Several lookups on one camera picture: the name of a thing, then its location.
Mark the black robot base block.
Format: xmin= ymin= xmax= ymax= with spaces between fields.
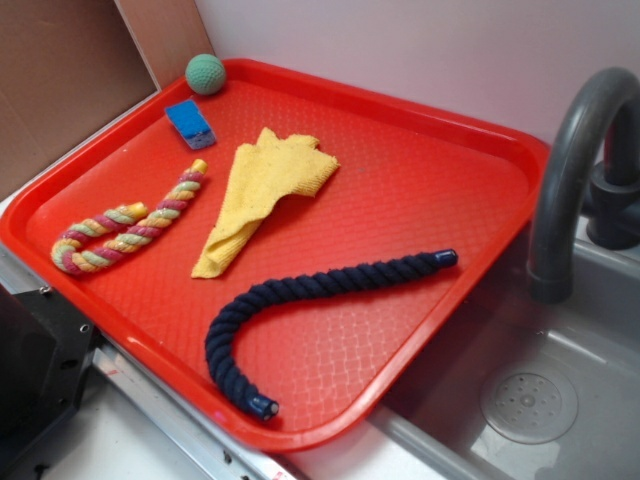
xmin=1 ymin=289 xmax=98 ymax=464

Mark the brown cardboard panel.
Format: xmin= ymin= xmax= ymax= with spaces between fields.
xmin=1 ymin=1 xmax=213 ymax=198

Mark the green rubber ball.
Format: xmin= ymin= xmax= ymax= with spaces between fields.
xmin=185 ymin=54 xmax=226 ymax=95

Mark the dark blue twisted rope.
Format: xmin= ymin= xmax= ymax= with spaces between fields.
xmin=204 ymin=248 xmax=459 ymax=422

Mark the multicolour twisted rope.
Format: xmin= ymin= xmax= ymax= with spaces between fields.
xmin=50 ymin=158 xmax=209 ymax=277

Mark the grey plastic sink basin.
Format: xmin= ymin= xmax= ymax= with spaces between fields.
xmin=371 ymin=234 xmax=639 ymax=479

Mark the yellow cloth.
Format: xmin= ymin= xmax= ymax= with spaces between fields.
xmin=191 ymin=127 xmax=340 ymax=279

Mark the red plastic tray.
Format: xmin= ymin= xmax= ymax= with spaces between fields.
xmin=1 ymin=60 xmax=548 ymax=452

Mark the grey sink faucet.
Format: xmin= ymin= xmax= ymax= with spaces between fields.
xmin=527 ymin=67 xmax=639 ymax=304

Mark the sink drain strainer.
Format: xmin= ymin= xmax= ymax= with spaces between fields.
xmin=480 ymin=362 xmax=579 ymax=445

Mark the blue sponge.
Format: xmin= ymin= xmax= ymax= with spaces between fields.
xmin=165 ymin=100 xmax=217 ymax=150

